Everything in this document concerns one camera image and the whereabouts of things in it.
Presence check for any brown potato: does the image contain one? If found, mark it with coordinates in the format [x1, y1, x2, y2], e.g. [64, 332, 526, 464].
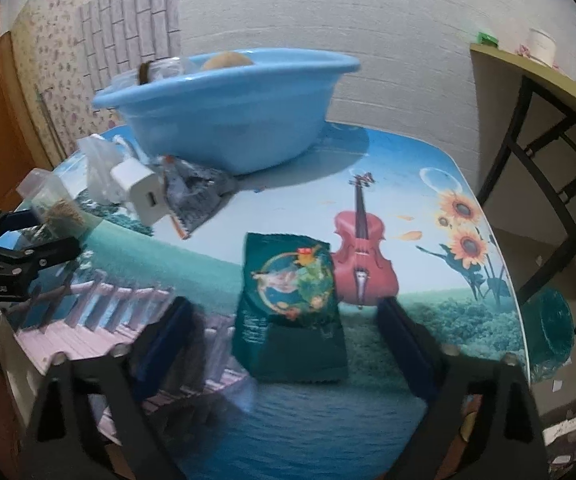
[202, 51, 255, 72]

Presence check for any white charger plug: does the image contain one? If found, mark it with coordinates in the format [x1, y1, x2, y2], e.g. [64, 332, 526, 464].
[111, 159, 169, 227]

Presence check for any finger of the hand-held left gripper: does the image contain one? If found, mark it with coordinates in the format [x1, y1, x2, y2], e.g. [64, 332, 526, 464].
[0, 236, 83, 281]
[0, 208, 42, 247]

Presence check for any crumpled silver packet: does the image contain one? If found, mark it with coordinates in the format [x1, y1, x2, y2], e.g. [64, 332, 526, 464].
[160, 156, 241, 238]

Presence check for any bag of cotton swabs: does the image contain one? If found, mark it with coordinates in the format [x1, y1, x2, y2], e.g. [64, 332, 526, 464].
[78, 135, 141, 206]

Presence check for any clear toothpick container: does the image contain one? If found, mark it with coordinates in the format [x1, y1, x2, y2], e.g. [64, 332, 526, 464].
[16, 169, 88, 241]

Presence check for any green snack packet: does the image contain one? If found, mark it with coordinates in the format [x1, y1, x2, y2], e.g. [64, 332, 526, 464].
[232, 232, 349, 385]

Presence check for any light blue plastic basin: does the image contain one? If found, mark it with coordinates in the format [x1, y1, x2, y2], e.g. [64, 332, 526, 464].
[92, 49, 361, 176]

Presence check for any white jar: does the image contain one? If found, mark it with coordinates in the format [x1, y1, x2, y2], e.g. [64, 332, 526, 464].
[525, 27, 556, 67]

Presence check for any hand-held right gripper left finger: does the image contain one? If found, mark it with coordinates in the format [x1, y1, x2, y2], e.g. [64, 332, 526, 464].
[20, 296, 196, 480]

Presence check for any side table with dark frame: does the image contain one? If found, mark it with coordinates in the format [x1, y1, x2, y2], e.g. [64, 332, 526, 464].
[469, 42, 576, 336]

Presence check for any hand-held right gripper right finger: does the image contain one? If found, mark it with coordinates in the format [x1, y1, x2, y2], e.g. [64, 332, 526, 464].
[377, 296, 549, 480]

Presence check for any packet with brown band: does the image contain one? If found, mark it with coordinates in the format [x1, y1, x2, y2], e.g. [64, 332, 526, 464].
[112, 57, 203, 86]

